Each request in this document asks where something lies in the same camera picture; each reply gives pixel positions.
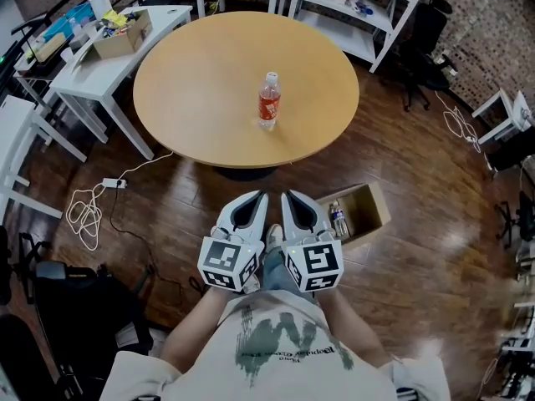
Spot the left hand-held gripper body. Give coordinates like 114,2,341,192
196,228,265,294

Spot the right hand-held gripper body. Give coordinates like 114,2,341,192
282,230,344,294

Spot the clear water bottle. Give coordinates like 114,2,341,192
329,200,350,238

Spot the brown cardboard box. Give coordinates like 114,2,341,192
315,181,392,252

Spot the red-label drink bottle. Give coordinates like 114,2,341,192
257,71,282,131

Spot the person's left forearm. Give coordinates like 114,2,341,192
160,284,242,371

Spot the person's right forearm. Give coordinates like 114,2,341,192
319,290,394,369

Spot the open cardboard box of clutter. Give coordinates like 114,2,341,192
92,8,152,60

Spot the blue flat box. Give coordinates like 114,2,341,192
43,2,95,41

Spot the person's blue jeans leg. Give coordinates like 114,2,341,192
262,246,318,304

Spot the person's cream printed t-shirt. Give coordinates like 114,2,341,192
99,288,451,401

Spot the round wooden table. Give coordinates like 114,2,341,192
132,10,360,182

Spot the white rectangular desk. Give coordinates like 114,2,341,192
48,5,193,161

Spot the white metal shelf rack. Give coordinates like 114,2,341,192
288,0,436,74

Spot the black office chair with headrest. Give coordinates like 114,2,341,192
399,0,459,112

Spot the small white side table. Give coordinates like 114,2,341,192
471,89,534,145

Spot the yellow packet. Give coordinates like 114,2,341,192
101,9,129,28

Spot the white paper roll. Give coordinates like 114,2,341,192
89,0,113,21

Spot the black cable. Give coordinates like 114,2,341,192
110,185,210,296

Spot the long white cable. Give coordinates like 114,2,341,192
65,150,175,252

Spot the coiled white cable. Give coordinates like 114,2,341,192
434,91,482,154

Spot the white frame desk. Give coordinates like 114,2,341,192
0,94,88,221

